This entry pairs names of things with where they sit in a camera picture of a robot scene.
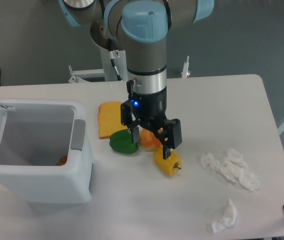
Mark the yellow toy bell pepper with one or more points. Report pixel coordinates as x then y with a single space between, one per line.
168 166

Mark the orange white toy bread piece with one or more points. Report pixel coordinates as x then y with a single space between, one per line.
62 161

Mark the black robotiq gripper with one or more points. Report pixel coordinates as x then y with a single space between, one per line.
148 111

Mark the orange knotted toy bun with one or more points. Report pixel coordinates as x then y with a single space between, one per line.
149 141

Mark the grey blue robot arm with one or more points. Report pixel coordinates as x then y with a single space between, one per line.
140 28

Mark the green toy bell pepper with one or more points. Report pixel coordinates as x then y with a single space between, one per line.
121 142

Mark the large crumpled white tissue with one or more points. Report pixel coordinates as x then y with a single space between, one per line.
232 167

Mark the toy toast slice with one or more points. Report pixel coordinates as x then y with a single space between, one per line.
109 119

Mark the small crumpled white tissue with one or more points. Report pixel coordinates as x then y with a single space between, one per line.
227 219

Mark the white plastic trash can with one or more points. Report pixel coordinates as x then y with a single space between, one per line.
36 135

